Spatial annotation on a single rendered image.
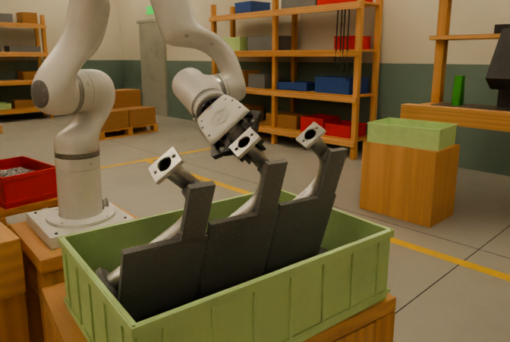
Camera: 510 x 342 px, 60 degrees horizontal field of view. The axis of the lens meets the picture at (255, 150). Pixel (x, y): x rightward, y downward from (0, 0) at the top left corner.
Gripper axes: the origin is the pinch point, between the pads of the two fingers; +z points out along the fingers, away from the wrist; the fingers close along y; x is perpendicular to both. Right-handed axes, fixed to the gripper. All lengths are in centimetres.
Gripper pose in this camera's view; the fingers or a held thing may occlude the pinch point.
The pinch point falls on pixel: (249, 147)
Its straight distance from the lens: 84.0
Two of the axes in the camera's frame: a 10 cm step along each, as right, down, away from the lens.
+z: 4.8, 5.0, -7.2
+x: 4.8, 5.3, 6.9
